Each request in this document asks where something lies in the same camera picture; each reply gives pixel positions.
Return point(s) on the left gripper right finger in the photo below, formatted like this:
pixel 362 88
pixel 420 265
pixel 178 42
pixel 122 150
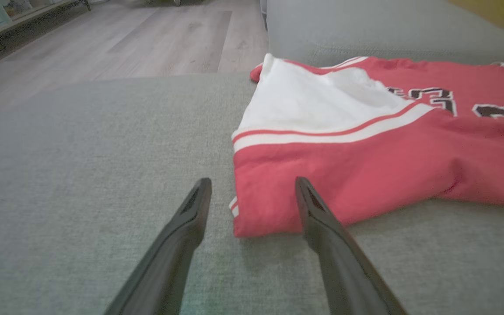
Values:
pixel 344 271

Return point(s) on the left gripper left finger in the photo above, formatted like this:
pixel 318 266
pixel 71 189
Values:
pixel 169 258

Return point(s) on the red Bulls jersey white stripes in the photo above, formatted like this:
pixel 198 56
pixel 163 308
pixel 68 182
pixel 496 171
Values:
pixel 365 166

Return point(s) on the large grey sofa seat cushion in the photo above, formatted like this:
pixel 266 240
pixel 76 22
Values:
pixel 81 175

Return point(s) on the mustard yellow sofa cushion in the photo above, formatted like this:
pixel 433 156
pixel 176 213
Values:
pixel 501 17

